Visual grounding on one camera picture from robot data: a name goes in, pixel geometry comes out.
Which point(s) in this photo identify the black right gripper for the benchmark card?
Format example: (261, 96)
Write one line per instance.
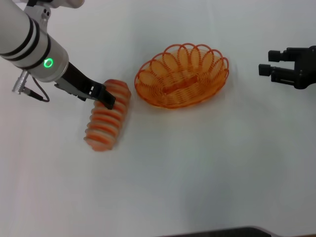
(304, 66)

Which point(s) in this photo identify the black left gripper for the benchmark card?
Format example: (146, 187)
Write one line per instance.
(79, 85)

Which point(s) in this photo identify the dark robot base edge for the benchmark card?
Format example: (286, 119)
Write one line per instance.
(222, 232)

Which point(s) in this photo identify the orange striped bread roll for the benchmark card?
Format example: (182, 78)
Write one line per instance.
(106, 126)

